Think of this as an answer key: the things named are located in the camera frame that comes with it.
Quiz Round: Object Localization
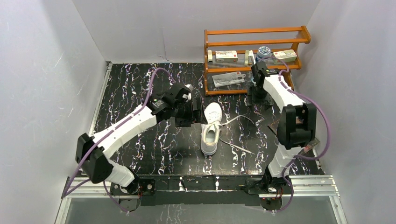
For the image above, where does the orange wooden shelf rack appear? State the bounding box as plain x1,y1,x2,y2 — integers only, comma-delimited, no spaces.
203,26,311,96

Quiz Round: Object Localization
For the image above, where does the blue white round jar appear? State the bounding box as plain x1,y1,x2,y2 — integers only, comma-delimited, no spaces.
255,46,272,63

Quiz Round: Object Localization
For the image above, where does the white sneaker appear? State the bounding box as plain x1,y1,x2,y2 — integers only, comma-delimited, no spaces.
201,102,222,155

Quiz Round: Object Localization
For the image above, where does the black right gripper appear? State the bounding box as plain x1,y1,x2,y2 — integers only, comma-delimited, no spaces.
247,84,273,110

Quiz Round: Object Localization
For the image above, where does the white shoelace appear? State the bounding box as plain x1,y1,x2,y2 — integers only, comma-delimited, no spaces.
219,115,255,155

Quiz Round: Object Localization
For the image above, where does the white box on right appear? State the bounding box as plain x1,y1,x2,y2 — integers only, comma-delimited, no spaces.
273,49,297,63

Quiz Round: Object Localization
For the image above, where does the aluminium rail frame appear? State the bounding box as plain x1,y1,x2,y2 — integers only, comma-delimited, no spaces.
56,175,346,224

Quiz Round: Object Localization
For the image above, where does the dark book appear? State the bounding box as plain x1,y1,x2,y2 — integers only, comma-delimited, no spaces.
268,119,320,154

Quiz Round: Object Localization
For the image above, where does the white box on left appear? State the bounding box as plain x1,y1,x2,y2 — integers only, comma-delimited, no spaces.
215,50,238,63

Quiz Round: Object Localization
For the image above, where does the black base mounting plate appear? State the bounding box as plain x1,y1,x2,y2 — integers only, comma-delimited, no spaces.
110,175,291,210

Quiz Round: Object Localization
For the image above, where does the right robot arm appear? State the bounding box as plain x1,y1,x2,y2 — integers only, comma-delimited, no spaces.
247,61,317,193

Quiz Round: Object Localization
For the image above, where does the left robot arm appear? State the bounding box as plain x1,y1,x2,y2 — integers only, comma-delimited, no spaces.
76,83,208,194

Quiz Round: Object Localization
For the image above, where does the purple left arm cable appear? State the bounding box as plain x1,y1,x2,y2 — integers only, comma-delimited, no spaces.
62,67,177,198

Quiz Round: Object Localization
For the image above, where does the beige clip item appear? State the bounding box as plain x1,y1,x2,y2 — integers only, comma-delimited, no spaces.
244,50,255,67

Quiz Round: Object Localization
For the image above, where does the white flat packet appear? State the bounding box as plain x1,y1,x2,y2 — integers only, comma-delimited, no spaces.
212,71,246,87

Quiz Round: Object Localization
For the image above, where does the white box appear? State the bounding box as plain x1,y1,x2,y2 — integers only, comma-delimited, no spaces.
273,49,297,63
215,50,238,63

